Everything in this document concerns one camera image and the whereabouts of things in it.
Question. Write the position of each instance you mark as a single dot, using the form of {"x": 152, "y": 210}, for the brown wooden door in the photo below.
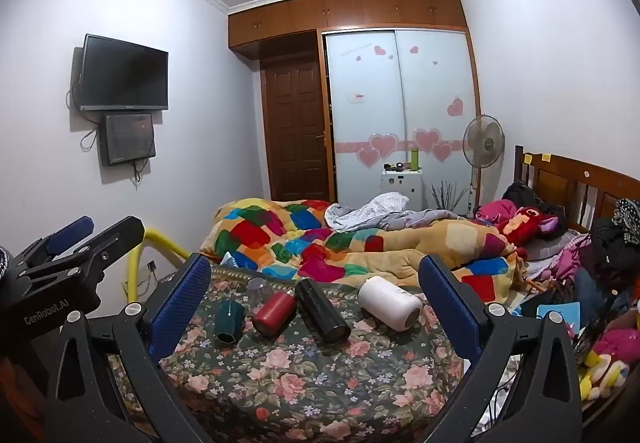
{"x": 297, "y": 133}

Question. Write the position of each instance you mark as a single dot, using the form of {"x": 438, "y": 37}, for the yellow padded tube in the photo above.
{"x": 159, "y": 240}

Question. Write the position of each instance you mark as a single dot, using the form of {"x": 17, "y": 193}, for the green bottle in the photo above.
{"x": 414, "y": 159}

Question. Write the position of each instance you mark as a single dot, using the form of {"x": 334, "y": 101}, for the pink plush toy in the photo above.
{"x": 620, "y": 340}

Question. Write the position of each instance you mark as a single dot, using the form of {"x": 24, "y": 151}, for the grey white striped quilt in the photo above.
{"x": 372, "y": 213}

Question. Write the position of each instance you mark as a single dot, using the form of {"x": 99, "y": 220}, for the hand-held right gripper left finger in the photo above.
{"x": 182, "y": 303}

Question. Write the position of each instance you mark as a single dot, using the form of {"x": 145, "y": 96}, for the wall-mounted black television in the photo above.
{"x": 124, "y": 73}

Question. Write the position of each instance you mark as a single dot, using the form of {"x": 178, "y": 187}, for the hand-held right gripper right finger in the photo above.
{"x": 450, "y": 305}

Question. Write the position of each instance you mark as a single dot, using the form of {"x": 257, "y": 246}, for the floral blanket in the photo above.
{"x": 310, "y": 383}

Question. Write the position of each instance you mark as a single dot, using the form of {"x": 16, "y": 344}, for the small white cabinet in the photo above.
{"x": 401, "y": 188}

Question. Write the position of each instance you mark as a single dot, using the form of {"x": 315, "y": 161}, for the black clothing on headboard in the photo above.
{"x": 617, "y": 233}

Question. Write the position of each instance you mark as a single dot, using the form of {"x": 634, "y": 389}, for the white cup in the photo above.
{"x": 387, "y": 303}

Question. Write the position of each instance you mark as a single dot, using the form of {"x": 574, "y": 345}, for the black bag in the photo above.
{"x": 520, "y": 194}

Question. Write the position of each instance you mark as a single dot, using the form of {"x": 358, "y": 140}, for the dark dried twigs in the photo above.
{"x": 450, "y": 197}

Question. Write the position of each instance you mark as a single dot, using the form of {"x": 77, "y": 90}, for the standing electric fan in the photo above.
{"x": 482, "y": 140}

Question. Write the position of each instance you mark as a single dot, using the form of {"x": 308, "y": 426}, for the clear glass cup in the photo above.
{"x": 259, "y": 294}

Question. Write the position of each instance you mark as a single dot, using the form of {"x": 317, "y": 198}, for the dark green cup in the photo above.
{"x": 229, "y": 323}

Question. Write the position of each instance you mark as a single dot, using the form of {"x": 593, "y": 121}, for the wardrobe with heart stickers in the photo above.
{"x": 400, "y": 103}

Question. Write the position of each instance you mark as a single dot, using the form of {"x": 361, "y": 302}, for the wooden overhead cabinet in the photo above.
{"x": 320, "y": 15}

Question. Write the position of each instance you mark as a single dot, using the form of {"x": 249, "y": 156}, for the small black wall monitor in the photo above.
{"x": 127, "y": 138}

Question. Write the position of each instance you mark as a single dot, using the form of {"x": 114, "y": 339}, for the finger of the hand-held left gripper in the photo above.
{"x": 70, "y": 233}
{"x": 112, "y": 243}

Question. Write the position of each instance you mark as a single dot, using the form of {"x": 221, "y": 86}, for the red cup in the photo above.
{"x": 274, "y": 314}

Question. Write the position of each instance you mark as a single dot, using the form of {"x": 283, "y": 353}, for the pink cloth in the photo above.
{"x": 495, "y": 211}

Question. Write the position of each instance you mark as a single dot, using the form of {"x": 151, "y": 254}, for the red plush toy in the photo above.
{"x": 525, "y": 223}

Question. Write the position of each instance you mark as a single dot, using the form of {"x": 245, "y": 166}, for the blue flat book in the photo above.
{"x": 559, "y": 312}

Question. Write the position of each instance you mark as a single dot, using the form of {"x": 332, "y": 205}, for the wall power socket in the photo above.
{"x": 150, "y": 266}

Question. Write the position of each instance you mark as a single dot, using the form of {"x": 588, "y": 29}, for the yellow plush toy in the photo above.
{"x": 602, "y": 375}

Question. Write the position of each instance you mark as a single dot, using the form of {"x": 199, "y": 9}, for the black cup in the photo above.
{"x": 320, "y": 310}

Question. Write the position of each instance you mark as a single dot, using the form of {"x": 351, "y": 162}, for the wooden bed headboard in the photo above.
{"x": 575, "y": 185}

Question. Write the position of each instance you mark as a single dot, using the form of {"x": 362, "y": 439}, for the colourful patchwork blanket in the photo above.
{"x": 280, "y": 233}

